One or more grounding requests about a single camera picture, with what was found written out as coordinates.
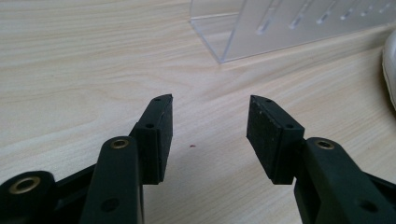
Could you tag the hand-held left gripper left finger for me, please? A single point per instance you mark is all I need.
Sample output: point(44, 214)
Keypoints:
point(152, 140)

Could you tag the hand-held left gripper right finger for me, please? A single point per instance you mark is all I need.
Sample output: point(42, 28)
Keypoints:
point(277, 146)

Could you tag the clear acrylic slotted rack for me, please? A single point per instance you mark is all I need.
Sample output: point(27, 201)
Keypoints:
point(280, 25)

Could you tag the white rounded object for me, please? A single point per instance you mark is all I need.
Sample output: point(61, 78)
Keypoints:
point(390, 71)

